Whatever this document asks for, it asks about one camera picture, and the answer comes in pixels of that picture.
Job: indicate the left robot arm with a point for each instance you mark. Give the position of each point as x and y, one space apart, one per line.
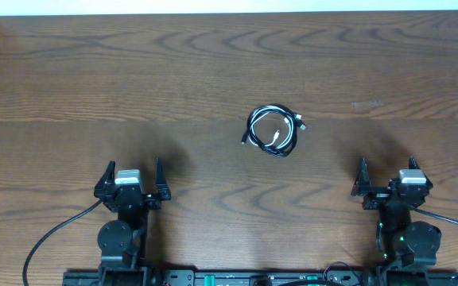
123 241

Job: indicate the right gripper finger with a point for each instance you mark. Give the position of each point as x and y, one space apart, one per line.
362 179
413 164

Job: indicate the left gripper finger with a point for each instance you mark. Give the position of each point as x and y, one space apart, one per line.
160 180
107 178

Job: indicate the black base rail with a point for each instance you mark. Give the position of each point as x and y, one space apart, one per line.
182 277

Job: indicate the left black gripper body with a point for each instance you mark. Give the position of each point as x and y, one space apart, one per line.
151 205

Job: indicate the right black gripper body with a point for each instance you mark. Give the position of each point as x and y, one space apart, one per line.
377 198

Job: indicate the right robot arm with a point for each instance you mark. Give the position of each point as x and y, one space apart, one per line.
409 248

